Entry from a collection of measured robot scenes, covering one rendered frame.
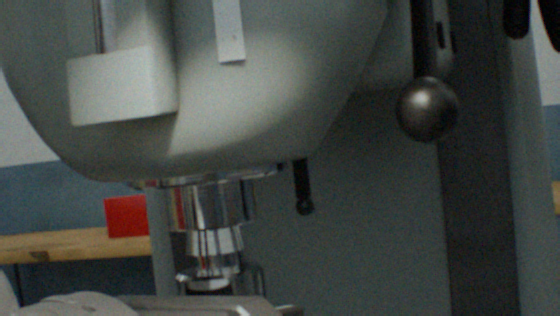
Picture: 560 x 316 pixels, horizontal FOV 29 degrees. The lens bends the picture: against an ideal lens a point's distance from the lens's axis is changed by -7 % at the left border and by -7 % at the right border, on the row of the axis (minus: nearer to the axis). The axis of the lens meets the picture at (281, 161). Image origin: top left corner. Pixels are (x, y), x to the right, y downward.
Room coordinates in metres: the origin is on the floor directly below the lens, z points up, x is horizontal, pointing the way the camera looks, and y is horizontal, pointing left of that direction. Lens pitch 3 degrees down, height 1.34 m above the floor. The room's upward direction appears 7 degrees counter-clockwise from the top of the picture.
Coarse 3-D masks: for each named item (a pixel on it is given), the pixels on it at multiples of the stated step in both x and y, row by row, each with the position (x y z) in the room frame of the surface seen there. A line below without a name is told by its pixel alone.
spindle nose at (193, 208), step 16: (176, 192) 0.58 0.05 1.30; (192, 192) 0.58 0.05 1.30; (208, 192) 0.58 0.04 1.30; (224, 192) 0.58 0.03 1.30; (240, 192) 0.59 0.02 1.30; (176, 208) 0.58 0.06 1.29; (192, 208) 0.58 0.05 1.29; (208, 208) 0.58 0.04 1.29; (224, 208) 0.58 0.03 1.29; (240, 208) 0.58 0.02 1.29; (176, 224) 0.59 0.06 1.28; (192, 224) 0.58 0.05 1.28; (208, 224) 0.58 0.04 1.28; (224, 224) 0.58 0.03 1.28; (240, 224) 0.58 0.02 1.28
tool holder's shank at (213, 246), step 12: (228, 228) 0.59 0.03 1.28; (240, 228) 0.60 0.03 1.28; (192, 240) 0.59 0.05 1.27; (204, 240) 0.59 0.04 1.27; (216, 240) 0.59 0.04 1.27; (228, 240) 0.59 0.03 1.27; (240, 240) 0.60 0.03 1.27; (192, 252) 0.59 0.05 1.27; (204, 252) 0.59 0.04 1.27; (216, 252) 0.59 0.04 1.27; (228, 252) 0.59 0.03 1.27; (204, 264) 0.59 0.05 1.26; (216, 264) 0.59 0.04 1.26; (228, 264) 0.59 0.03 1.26
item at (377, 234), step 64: (448, 0) 0.93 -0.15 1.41; (512, 64) 0.93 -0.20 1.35; (384, 128) 0.95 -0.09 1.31; (512, 128) 0.93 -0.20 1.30; (256, 192) 0.98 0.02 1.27; (320, 192) 0.97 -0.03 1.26; (384, 192) 0.96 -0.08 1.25; (448, 192) 0.94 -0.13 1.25; (512, 192) 0.93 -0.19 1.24; (192, 256) 0.99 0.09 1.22; (256, 256) 0.98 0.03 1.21; (320, 256) 0.97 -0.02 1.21; (384, 256) 0.96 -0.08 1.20; (448, 256) 0.94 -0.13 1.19; (512, 256) 0.93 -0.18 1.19
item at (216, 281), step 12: (240, 264) 0.61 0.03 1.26; (252, 264) 0.61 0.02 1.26; (180, 276) 0.59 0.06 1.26; (192, 276) 0.59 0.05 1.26; (204, 276) 0.58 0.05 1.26; (216, 276) 0.58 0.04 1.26; (228, 276) 0.58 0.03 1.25; (240, 276) 0.58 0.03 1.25; (252, 276) 0.59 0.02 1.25; (180, 288) 0.59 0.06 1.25; (192, 288) 0.58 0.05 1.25; (204, 288) 0.58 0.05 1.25; (216, 288) 0.58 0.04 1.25; (228, 288) 0.58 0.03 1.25; (240, 288) 0.58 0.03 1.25
